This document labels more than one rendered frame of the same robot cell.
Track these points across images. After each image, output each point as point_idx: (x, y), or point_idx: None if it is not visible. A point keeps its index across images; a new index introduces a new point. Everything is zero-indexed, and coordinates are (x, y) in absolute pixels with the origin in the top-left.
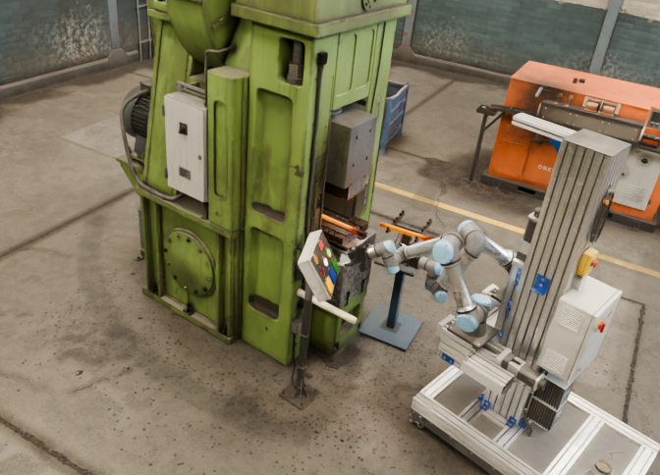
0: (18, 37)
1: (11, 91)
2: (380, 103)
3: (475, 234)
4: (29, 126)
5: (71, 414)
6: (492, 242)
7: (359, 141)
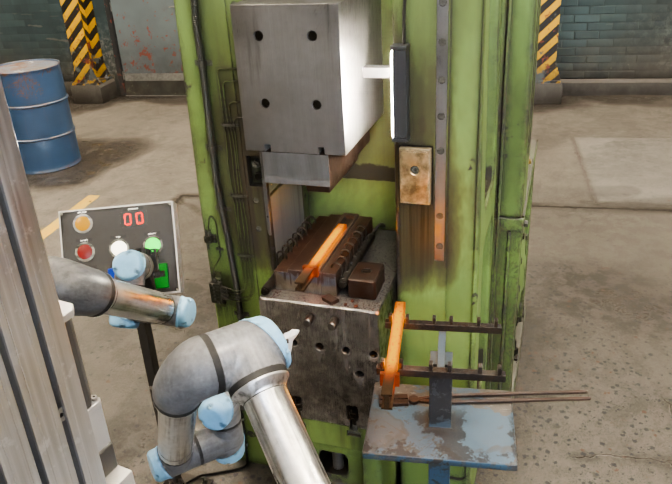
0: (642, 24)
1: (608, 88)
2: (459, 5)
3: (186, 341)
4: (568, 121)
5: (97, 322)
6: (273, 432)
7: (273, 51)
